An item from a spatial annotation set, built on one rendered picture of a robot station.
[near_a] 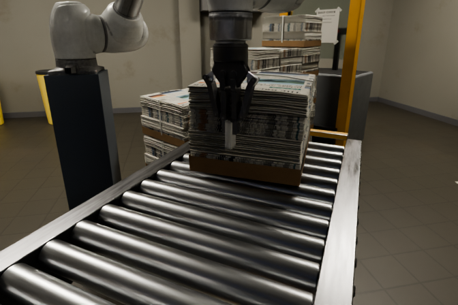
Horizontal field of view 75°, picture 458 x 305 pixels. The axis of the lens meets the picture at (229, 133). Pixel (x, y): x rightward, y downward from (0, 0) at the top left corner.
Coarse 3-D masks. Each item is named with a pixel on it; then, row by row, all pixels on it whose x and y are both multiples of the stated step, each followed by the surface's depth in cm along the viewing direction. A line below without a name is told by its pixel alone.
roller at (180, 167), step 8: (176, 168) 84; (184, 168) 83; (200, 176) 81; (208, 176) 80; (216, 176) 79; (224, 176) 79; (240, 184) 77; (248, 184) 76; (256, 184) 75; (264, 184) 74; (272, 184) 74; (280, 184) 73; (280, 192) 73; (288, 192) 72; (296, 192) 71; (304, 192) 71; (312, 192) 70; (320, 192) 70; (328, 192) 69; (320, 200) 69; (328, 200) 68
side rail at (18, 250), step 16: (160, 160) 87; (176, 160) 88; (128, 176) 77; (144, 176) 77; (112, 192) 69; (80, 208) 63; (96, 208) 63; (48, 224) 57; (64, 224) 57; (32, 240) 53; (48, 240) 53; (64, 240) 56; (0, 256) 49; (16, 256) 49; (32, 256) 50; (0, 272) 46; (48, 272) 54; (16, 304) 49
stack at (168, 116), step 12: (144, 96) 164; (156, 96) 164; (168, 96) 164; (180, 96) 164; (144, 108) 166; (156, 108) 158; (168, 108) 150; (180, 108) 144; (144, 120) 168; (156, 120) 160; (168, 120) 153; (180, 120) 147; (168, 132) 155; (180, 132) 149; (156, 144) 166; (168, 144) 158; (144, 156) 177; (156, 156) 170
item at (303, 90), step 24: (192, 96) 72; (264, 96) 66; (288, 96) 65; (192, 120) 75; (216, 120) 73; (240, 120) 71; (264, 120) 69; (288, 120) 67; (192, 144) 77; (216, 144) 75; (240, 144) 73; (264, 144) 71; (288, 144) 69
